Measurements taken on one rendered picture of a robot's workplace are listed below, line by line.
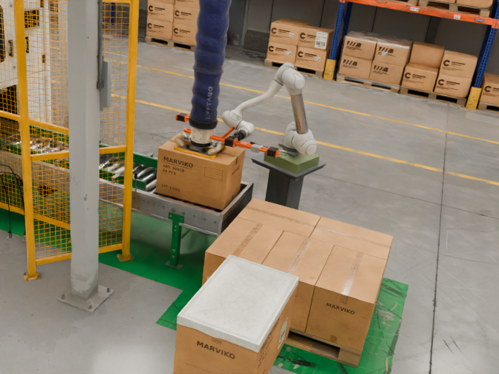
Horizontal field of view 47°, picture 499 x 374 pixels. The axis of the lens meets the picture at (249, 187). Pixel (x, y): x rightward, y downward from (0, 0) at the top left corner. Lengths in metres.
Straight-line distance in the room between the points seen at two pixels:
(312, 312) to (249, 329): 1.39
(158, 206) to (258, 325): 2.16
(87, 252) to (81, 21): 1.58
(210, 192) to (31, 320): 1.60
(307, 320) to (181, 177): 1.51
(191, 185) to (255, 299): 1.94
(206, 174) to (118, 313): 1.24
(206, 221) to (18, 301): 1.48
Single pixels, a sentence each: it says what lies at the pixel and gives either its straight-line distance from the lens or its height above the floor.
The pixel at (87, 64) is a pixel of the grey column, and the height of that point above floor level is 1.77.
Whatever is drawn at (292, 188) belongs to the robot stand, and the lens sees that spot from 5.17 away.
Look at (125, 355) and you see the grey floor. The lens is 4.00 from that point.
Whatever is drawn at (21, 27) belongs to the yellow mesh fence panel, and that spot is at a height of 1.89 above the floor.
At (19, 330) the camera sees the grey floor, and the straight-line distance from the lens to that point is 4.26.
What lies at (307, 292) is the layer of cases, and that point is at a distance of 3.91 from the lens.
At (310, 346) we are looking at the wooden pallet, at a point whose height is 0.02.
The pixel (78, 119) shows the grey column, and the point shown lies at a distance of 3.78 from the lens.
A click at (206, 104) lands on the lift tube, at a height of 1.36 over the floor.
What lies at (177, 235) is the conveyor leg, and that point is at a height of 0.31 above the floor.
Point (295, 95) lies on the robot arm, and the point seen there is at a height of 1.45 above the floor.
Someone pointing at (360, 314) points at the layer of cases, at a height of 0.44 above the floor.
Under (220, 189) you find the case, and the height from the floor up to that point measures 0.73.
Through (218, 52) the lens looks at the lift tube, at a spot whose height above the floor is 1.76.
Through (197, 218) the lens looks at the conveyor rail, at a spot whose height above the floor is 0.51.
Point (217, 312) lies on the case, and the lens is 2.73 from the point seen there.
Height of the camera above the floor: 2.69
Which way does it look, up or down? 25 degrees down
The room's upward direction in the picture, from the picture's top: 8 degrees clockwise
